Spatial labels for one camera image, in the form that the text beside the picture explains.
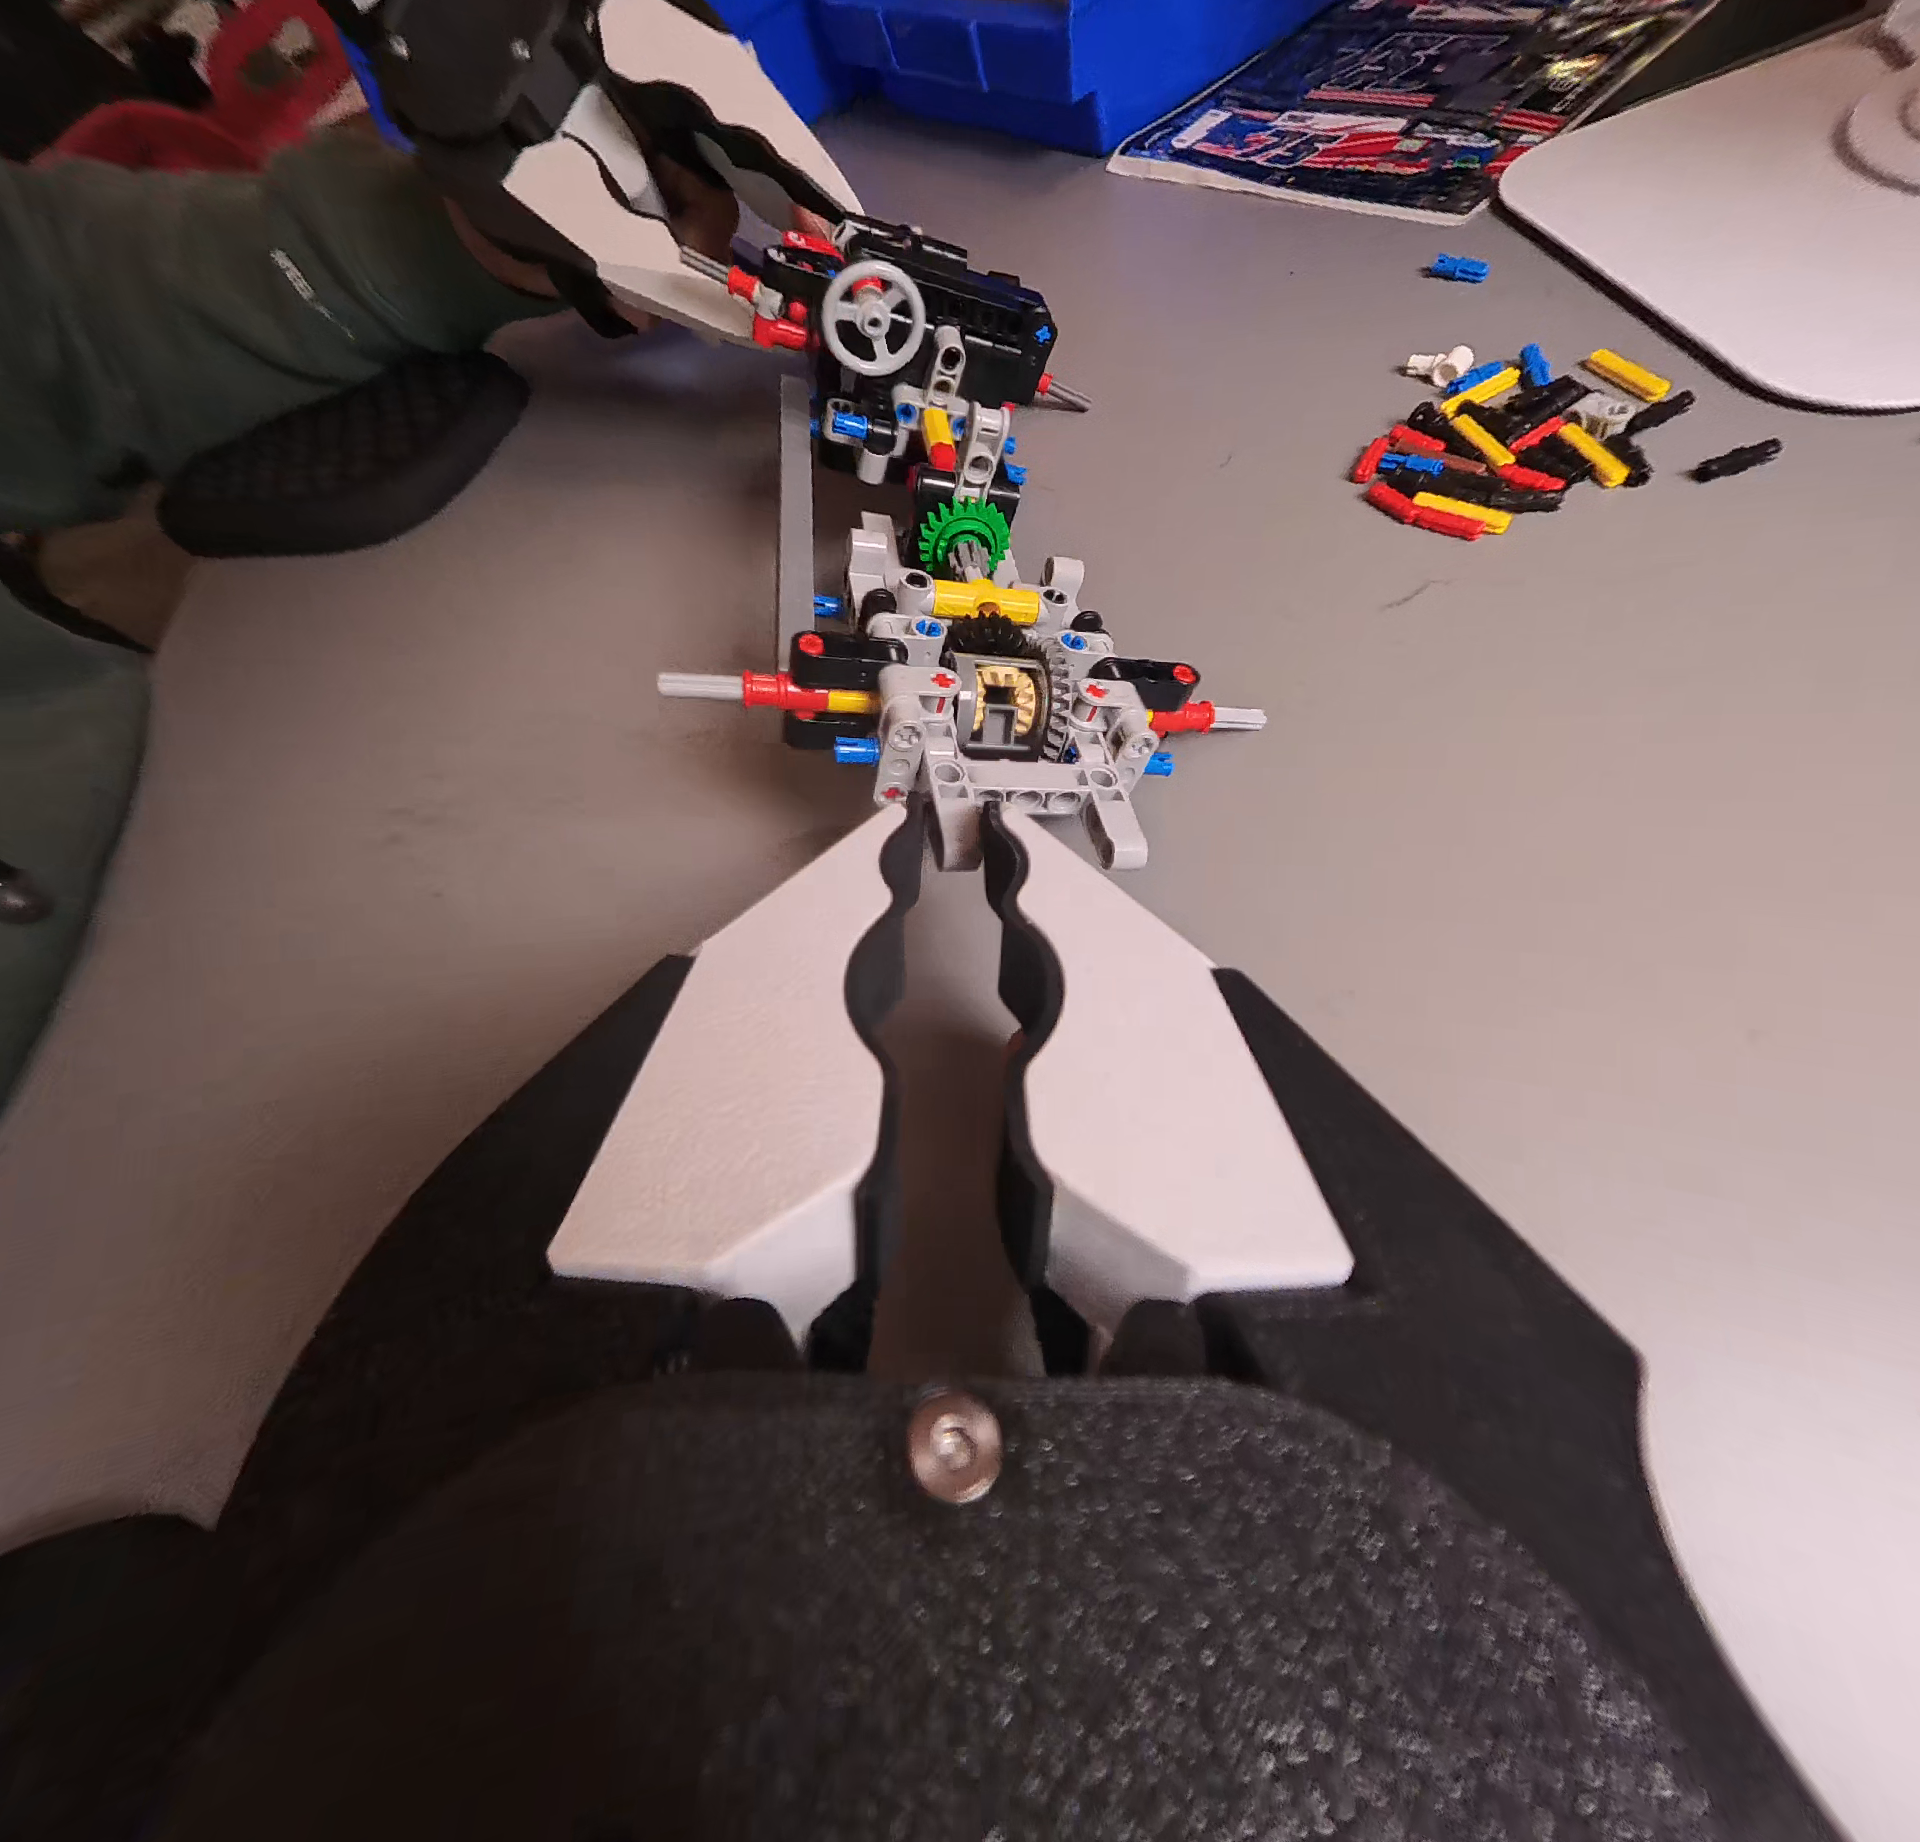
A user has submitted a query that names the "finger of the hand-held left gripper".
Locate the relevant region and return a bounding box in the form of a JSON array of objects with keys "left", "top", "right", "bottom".
[
  {"left": 501, "top": 84, "right": 755, "bottom": 346},
  {"left": 598, "top": 0, "right": 871, "bottom": 234}
]

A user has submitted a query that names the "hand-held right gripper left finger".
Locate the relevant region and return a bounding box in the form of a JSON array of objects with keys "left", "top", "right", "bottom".
[{"left": 547, "top": 802, "right": 926, "bottom": 1373}]

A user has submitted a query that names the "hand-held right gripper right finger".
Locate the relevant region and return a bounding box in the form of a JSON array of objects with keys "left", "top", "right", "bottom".
[{"left": 981, "top": 802, "right": 1356, "bottom": 1375}]

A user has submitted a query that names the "lego car chassis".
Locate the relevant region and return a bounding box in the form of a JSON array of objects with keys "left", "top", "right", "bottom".
[{"left": 658, "top": 214, "right": 1268, "bottom": 877}]

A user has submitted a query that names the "person's left forearm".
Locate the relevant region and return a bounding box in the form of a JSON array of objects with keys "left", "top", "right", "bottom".
[{"left": 0, "top": 147, "right": 578, "bottom": 531}]

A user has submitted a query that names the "pile of colourful lego pins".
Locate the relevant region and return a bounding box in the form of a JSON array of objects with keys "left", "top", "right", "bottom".
[{"left": 1348, "top": 343, "right": 1789, "bottom": 544}]

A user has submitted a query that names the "lego sticker sheet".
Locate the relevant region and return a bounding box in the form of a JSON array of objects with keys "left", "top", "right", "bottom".
[{"left": 1108, "top": 0, "right": 1782, "bottom": 225}]

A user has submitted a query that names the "person's left hand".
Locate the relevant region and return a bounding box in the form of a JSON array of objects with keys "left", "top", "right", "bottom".
[{"left": 651, "top": 147, "right": 788, "bottom": 251}]

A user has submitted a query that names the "red bag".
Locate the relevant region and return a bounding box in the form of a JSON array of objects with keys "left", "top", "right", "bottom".
[{"left": 29, "top": 0, "right": 368, "bottom": 175}]

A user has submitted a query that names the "black mesh armrest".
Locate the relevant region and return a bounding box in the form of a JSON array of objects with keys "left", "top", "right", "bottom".
[{"left": 156, "top": 353, "right": 532, "bottom": 559}]

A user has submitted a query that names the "blue plastic bin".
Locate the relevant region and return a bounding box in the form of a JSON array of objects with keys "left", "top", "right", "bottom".
[{"left": 802, "top": 0, "right": 1445, "bottom": 158}]

